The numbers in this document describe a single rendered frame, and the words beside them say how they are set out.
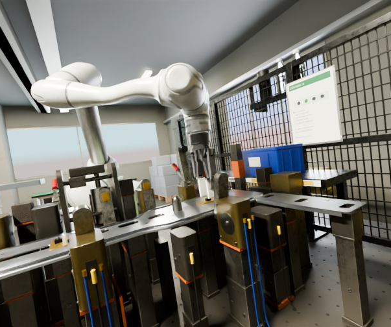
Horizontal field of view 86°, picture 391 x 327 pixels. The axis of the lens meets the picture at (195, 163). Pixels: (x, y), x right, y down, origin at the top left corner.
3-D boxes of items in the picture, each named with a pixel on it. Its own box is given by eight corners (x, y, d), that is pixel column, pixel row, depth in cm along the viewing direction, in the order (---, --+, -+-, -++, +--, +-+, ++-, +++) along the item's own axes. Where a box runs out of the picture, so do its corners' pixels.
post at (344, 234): (364, 333, 50) (351, 214, 49) (342, 320, 55) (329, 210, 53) (373, 322, 53) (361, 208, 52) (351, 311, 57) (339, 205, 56)
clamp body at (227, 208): (260, 349, 50) (241, 205, 49) (228, 319, 61) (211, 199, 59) (278, 334, 54) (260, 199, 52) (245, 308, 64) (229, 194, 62)
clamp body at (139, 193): (152, 286, 81) (138, 191, 80) (144, 274, 91) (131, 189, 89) (168, 279, 85) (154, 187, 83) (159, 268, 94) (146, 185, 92)
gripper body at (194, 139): (184, 135, 78) (187, 160, 79) (196, 132, 71) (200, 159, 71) (201, 133, 82) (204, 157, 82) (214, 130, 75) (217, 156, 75)
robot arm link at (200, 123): (192, 115, 70) (194, 132, 70) (214, 113, 75) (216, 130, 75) (179, 121, 78) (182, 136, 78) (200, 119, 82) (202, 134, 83)
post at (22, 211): (33, 331, 66) (10, 205, 64) (35, 322, 70) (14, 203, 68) (52, 323, 68) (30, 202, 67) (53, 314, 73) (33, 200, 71)
